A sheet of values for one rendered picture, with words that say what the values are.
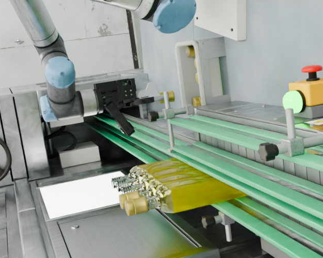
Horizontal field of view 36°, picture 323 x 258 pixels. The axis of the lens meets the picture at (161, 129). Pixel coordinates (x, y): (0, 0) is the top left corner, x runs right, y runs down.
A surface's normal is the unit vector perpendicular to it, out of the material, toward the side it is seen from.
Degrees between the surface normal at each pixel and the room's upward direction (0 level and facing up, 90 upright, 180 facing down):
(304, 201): 90
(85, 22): 90
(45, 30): 110
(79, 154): 90
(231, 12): 0
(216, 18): 0
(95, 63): 90
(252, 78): 0
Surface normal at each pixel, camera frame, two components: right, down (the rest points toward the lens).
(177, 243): -0.14, -0.98
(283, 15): -0.94, 0.18
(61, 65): 0.11, -0.66
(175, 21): 0.43, 0.74
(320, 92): 0.31, 0.11
